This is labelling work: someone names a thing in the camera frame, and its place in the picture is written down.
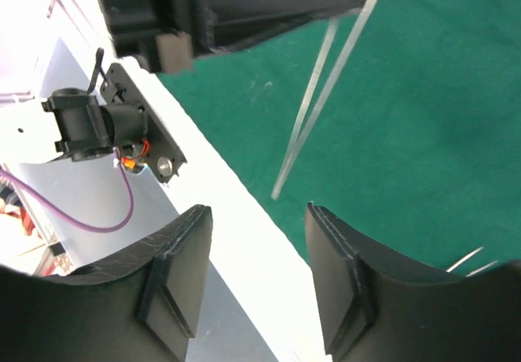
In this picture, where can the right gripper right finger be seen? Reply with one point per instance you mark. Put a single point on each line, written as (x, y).
(376, 304)

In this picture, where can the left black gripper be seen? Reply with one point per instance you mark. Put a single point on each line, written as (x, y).
(167, 34)

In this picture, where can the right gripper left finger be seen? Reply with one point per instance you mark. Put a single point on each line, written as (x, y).
(141, 303)

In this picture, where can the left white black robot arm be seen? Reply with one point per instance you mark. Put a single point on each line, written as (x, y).
(80, 131)

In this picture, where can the silver forceps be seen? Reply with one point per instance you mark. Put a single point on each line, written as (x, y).
(472, 263)

